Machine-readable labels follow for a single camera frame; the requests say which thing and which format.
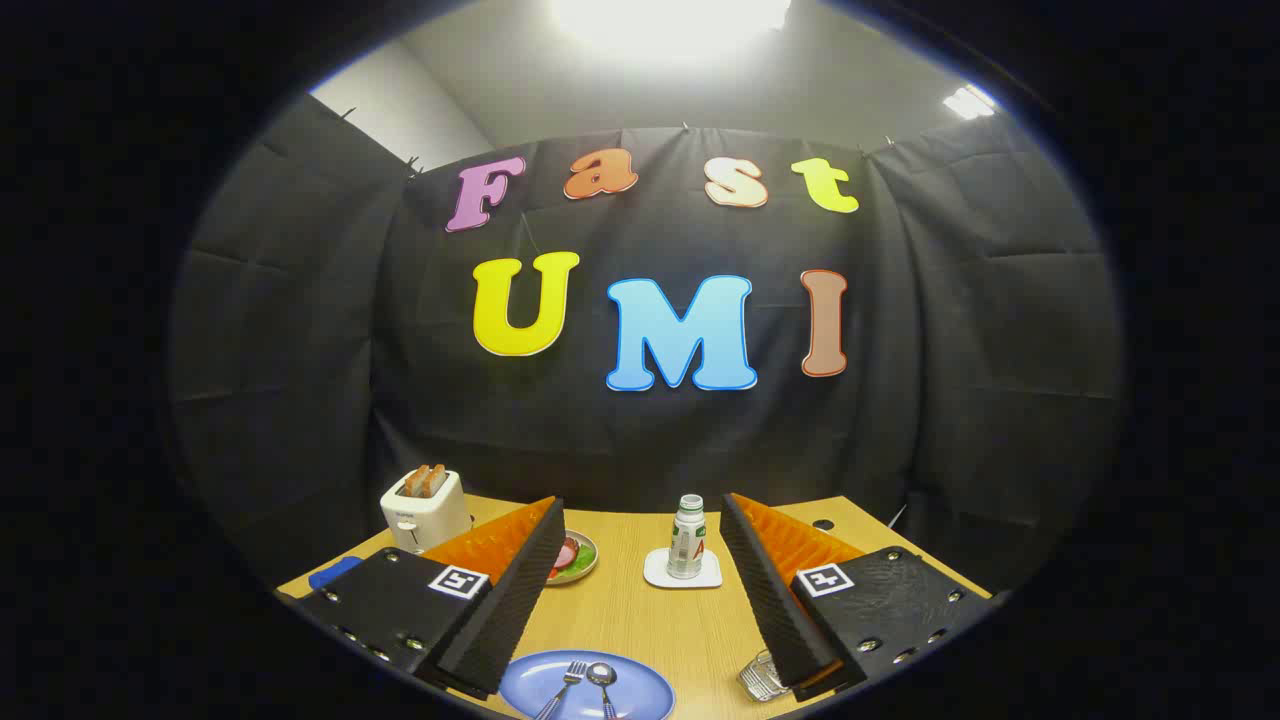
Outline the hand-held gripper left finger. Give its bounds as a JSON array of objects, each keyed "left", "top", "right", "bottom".
[{"left": 297, "top": 497, "right": 567, "bottom": 701}]

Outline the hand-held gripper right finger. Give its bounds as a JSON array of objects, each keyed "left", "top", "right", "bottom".
[{"left": 720, "top": 492, "right": 1001, "bottom": 703}]

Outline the fork with blue checked handle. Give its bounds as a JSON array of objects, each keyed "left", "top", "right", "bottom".
[{"left": 535, "top": 660, "right": 588, "bottom": 720}]

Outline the spoon with blue checked handle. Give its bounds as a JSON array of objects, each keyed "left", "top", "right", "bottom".
[{"left": 586, "top": 662, "right": 619, "bottom": 720}]

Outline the white square coaster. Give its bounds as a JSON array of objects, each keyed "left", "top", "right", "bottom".
[{"left": 643, "top": 547, "right": 723, "bottom": 589}]

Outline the small plate of food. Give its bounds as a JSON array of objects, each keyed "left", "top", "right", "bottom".
[{"left": 545, "top": 530, "right": 599, "bottom": 586}]

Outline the white drink bottle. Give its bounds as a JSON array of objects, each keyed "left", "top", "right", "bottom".
[{"left": 667, "top": 494, "right": 708, "bottom": 580}]

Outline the white toaster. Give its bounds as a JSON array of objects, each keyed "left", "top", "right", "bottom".
[{"left": 380, "top": 468, "right": 473, "bottom": 554}]

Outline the blue round plate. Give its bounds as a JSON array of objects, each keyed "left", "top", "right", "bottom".
[{"left": 498, "top": 650, "right": 676, "bottom": 720}]

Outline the blue towel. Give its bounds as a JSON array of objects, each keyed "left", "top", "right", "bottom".
[{"left": 308, "top": 556, "right": 363, "bottom": 591}]

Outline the small ceiling light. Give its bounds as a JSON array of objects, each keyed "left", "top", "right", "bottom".
[{"left": 942, "top": 85, "right": 999, "bottom": 121}]

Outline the large ceiling light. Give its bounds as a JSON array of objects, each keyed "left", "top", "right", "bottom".
[{"left": 548, "top": 0, "right": 793, "bottom": 63}]

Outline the metal wire basket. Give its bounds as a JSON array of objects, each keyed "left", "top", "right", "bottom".
[{"left": 738, "top": 650, "right": 793, "bottom": 703}]

